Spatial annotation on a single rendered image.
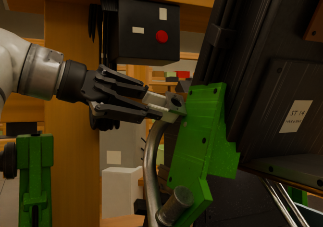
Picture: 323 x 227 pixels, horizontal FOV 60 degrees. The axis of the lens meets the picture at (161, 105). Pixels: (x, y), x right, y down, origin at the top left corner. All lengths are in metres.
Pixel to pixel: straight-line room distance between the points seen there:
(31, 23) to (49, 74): 10.27
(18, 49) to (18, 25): 10.23
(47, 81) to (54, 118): 0.29
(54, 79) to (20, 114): 0.39
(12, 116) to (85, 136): 0.21
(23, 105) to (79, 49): 0.22
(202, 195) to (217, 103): 0.15
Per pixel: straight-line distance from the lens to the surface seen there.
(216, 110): 0.49
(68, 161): 0.79
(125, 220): 0.93
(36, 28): 10.72
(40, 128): 7.29
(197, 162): 0.50
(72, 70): 0.50
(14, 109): 0.87
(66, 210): 0.83
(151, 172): 0.60
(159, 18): 0.76
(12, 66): 0.49
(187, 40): 12.33
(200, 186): 0.47
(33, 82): 0.50
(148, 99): 0.58
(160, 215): 0.51
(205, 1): 0.82
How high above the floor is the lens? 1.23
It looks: level
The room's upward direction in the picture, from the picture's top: straight up
